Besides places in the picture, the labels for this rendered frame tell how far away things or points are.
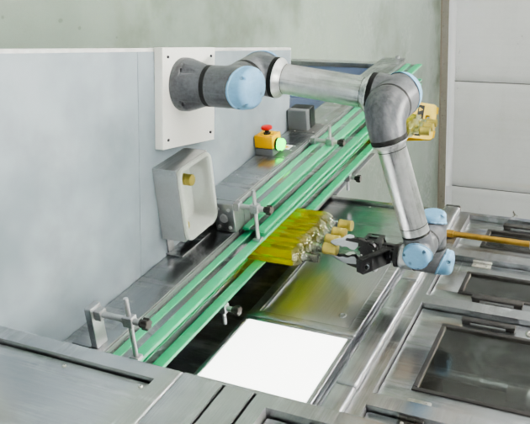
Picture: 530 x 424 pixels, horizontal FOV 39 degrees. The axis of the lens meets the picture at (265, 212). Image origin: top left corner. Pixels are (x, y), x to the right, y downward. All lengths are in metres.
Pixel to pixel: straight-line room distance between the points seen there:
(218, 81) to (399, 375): 0.92
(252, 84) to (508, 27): 6.12
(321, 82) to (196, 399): 1.03
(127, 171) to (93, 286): 0.32
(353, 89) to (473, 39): 6.10
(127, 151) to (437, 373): 1.01
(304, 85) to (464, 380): 0.89
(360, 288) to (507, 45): 5.94
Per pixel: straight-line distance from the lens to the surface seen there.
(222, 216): 2.29
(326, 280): 2.38
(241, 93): 2.02
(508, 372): 2.09
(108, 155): 1.96
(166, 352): 1.96
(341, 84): 2.06
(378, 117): 1.91
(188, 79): 2.09
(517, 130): 8.29
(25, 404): 1.49
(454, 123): 8.39
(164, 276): 2.11
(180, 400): 1.38
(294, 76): 2.11
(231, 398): 1.37
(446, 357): 2.12
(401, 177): 1.95
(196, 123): 2.24
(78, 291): 1.94
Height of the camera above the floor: 1.95
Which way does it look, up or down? 26 degrees down
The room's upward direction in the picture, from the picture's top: 98 degrees clockwise
